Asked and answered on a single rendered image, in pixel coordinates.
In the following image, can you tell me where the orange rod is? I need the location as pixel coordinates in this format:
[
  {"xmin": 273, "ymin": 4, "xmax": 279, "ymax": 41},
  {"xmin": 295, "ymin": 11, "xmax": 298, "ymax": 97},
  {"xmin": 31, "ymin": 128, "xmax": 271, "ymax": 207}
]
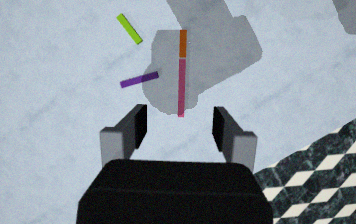
[{"xmin": 179, "ymin": 30, "xmax": 187, "ymax": 57}]

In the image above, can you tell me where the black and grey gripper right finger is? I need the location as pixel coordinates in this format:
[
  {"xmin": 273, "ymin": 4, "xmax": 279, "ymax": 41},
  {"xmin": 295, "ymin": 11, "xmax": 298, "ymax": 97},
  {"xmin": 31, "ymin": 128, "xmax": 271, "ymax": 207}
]
[{"xmin": 212, "ymin": 106, "xmax": 258, "ymax": 174}]

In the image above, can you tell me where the lime green rod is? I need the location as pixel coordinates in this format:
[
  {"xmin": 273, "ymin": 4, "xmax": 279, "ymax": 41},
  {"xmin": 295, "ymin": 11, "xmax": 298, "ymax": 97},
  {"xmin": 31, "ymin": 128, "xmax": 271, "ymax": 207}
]
[{"xmin": 116, "ymin": 13, "xmax": 143, "ymax": 45}]

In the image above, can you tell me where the pink rod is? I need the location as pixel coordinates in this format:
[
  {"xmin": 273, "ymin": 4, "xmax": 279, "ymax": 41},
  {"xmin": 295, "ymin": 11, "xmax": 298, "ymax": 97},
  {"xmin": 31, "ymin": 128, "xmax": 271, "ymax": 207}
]
[{"xmin": 178, "ymin": 59, "xmax": 186, "ymax": 117}]

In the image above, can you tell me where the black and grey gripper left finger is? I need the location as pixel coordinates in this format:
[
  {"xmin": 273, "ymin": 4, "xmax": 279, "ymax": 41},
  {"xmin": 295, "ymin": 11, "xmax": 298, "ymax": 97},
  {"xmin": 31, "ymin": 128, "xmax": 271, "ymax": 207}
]
[{"xmin": 99, "ymin": 104, "xmax": 147, "ymax": 168}]

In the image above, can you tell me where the purple rod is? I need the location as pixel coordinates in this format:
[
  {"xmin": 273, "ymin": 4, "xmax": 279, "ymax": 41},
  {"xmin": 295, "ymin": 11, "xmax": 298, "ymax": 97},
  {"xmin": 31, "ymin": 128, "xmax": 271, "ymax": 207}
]
[{"xmin": 120, "ymin": 71, "xmax": 159, "ymax": 88}]

